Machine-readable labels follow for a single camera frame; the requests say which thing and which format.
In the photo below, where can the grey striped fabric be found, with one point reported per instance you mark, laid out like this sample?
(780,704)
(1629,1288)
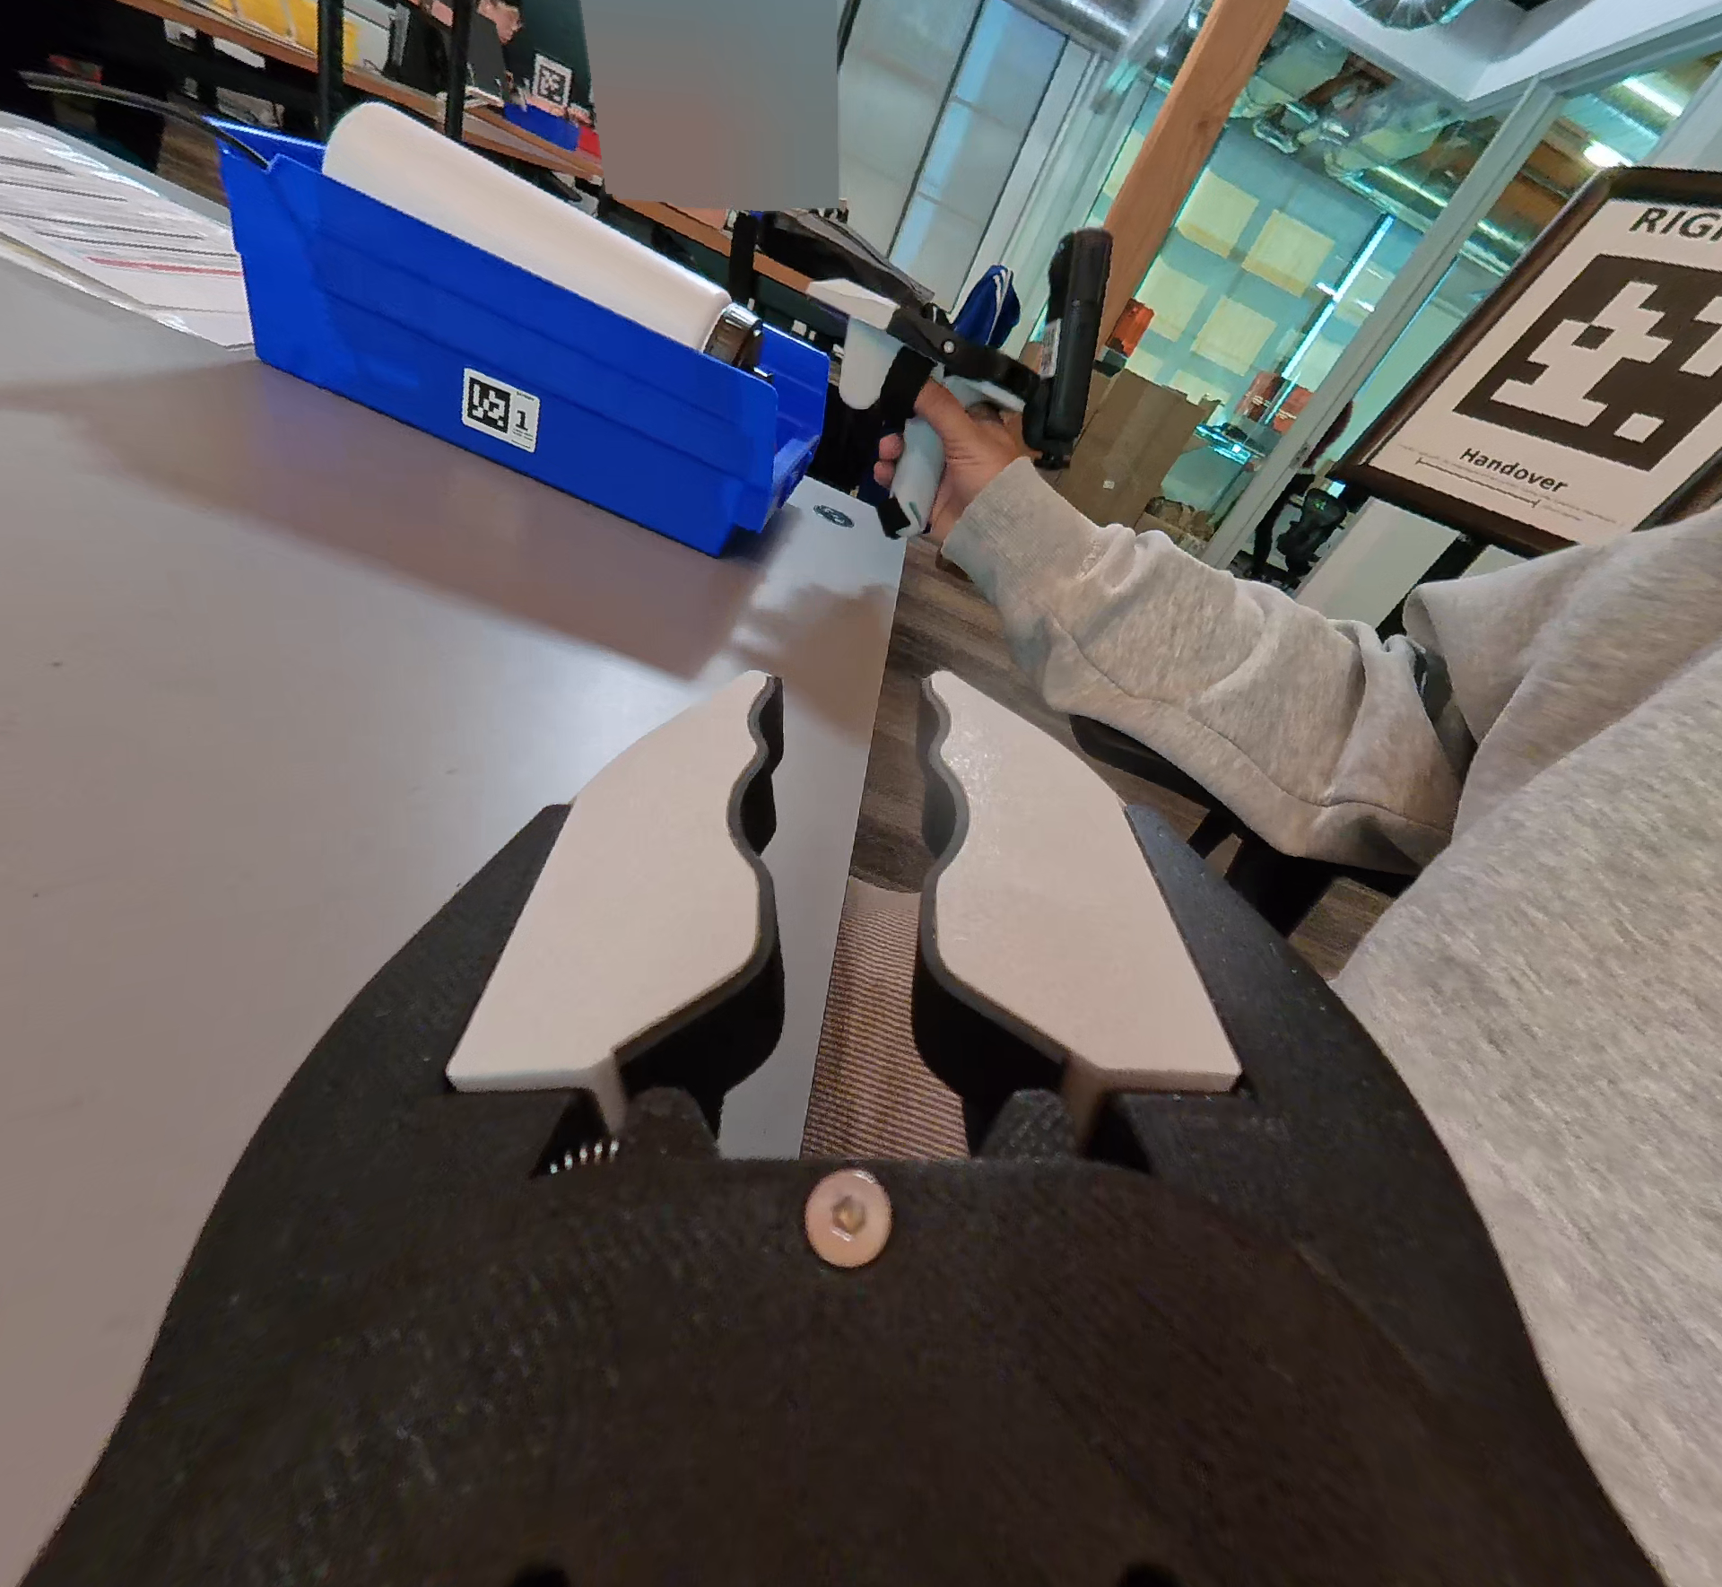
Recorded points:
(875,1034)

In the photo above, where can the person's right hand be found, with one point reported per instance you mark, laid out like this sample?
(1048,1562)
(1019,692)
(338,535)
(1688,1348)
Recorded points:
(982,442)

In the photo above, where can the printed paper sheet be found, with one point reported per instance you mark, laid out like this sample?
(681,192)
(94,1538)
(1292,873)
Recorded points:
(94,227)

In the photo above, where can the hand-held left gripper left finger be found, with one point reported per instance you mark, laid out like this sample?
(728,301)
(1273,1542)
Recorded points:
(633,914)

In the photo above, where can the small blue bin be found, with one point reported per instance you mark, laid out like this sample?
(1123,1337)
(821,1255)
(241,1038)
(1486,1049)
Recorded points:
(551,126)

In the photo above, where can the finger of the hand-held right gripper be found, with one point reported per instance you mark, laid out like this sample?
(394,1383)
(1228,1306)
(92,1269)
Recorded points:
(862,297)
(993,368)

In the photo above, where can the white paper roll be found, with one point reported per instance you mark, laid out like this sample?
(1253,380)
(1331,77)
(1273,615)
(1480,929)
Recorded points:
(499,213)

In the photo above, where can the brown cardboard box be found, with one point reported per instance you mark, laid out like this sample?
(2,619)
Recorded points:
(1145,442)

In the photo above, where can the black framed marker sign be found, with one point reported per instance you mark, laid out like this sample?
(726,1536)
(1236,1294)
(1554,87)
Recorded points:
(1614,363)

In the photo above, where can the blue plastic bin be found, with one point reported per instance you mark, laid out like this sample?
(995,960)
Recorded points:
(404,308)

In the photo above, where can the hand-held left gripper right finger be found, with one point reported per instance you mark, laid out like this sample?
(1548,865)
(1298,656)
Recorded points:
(1063,914)

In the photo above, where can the person's right forearm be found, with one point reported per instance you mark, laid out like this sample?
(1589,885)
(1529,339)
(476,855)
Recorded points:
(1183,644)

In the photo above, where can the small marker card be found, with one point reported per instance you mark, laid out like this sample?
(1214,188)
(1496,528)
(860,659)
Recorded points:
(551,79)

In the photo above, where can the person's grey hoodie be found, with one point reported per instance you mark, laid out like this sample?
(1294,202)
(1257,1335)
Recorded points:
(1587,941)

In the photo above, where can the long wooden desk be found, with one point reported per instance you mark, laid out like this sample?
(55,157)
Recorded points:
(673,225)

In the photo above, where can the wooden post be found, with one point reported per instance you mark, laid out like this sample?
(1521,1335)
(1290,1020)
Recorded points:
(1211,93)

